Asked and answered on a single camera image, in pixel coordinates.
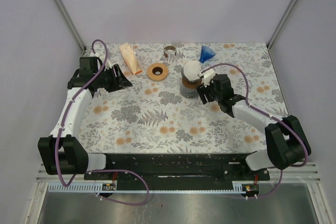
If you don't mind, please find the small glass with wood band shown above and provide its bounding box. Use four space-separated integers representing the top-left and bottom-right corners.
163 45 176 58

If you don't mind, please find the purple cable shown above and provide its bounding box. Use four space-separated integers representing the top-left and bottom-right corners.
199 63 310 200
54 39 150 205

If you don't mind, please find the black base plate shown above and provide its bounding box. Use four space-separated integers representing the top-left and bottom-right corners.
84 153 270 191

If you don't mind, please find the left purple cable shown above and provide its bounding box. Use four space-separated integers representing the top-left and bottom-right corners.
54 39 150 205

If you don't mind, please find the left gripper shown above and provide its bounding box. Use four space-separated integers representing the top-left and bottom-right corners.
94 64 132 92

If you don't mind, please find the coffee filter paper pack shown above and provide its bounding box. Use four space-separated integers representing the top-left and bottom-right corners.
119 42 142 75

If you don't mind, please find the clear glass dripper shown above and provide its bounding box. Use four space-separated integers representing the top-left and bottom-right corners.
182 65 201 82

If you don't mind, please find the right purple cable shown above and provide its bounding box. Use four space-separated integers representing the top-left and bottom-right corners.
199 63 310 200

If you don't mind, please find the floral table mat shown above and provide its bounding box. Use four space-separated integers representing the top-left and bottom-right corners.
79 42 288 153

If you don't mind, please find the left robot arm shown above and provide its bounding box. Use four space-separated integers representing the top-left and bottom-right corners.
38 57 132 179

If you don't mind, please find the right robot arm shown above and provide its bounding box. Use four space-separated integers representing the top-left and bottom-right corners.
197 71 311 180

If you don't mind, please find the dark wooden ring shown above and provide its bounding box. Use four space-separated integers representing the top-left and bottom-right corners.
182 77 204 89

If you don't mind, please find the light wooden ring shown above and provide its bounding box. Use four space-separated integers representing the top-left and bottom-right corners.
146 62 169 81

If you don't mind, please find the blue plastic dripper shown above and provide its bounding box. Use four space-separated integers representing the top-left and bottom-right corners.
199 45 216 63

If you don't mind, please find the white cable duct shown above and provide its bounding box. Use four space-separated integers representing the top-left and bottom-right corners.
48 183 117 193

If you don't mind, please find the white paper coffee filter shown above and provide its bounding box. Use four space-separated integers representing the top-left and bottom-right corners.
183 60 201 82

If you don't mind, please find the grey glass server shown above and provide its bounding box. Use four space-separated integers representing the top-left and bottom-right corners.
180 82 201 98

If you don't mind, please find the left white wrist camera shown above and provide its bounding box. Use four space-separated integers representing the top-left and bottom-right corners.
91 53 112 71

